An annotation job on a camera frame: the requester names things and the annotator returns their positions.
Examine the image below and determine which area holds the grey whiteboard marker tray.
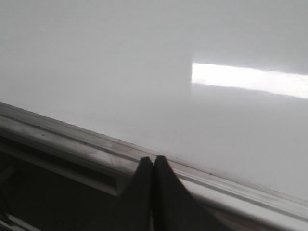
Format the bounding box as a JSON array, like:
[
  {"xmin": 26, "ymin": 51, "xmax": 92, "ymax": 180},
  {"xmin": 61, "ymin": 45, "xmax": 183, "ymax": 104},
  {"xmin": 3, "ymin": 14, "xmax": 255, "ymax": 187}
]
[{"xmin": 0, "ymin": 136, "xmax": 126, "ymax": 231}]

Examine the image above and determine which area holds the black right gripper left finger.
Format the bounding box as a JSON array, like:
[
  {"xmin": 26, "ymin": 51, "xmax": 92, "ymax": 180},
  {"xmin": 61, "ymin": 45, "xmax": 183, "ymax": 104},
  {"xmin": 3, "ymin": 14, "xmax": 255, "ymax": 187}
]
[{"xmin": 105, "ymin": 157, "xmax": 153, "ymax": 231}]

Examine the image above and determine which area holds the white whiteboard with aluminium frame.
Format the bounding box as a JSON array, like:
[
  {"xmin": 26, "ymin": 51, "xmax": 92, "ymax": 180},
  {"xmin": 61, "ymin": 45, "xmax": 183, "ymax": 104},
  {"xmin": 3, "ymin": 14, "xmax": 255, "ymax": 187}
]
[{"xmin": 0, "ymin": 0, "xmax": 308, "ymax": 231}]

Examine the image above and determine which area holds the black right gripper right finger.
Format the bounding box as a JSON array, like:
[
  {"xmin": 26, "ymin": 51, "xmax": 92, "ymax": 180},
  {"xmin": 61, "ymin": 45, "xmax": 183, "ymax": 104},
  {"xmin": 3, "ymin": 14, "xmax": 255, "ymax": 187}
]
[{"xmin": 153, "ymin": 155, "xmax": 230, "ymax": 231}]

